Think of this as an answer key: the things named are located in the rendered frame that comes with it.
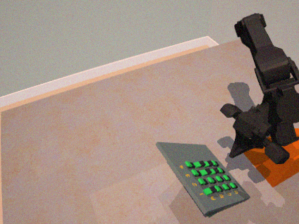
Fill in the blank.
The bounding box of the grey switch panel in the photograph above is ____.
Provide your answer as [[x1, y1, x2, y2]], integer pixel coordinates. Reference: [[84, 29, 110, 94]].
[[155, 142, 251, 217]]

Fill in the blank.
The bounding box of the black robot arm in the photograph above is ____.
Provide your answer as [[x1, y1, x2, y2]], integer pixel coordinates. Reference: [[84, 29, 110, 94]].
[[233, 13, 299, 147]]

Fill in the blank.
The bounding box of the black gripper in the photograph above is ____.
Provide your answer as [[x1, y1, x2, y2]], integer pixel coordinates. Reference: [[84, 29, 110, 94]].
[[220, 101, 290, 164]]

